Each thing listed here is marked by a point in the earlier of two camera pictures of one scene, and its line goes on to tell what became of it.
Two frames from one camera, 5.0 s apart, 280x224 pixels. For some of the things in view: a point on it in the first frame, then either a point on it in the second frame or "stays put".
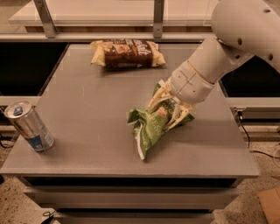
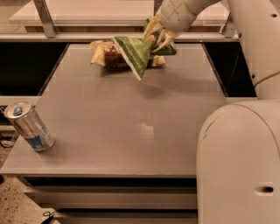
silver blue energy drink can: [23, 115] stays put
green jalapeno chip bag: [150, 126] to [137, 52]
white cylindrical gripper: [189, 82] to [174, 15]
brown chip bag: [126, 53] stays put
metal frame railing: [51, 34] stays put
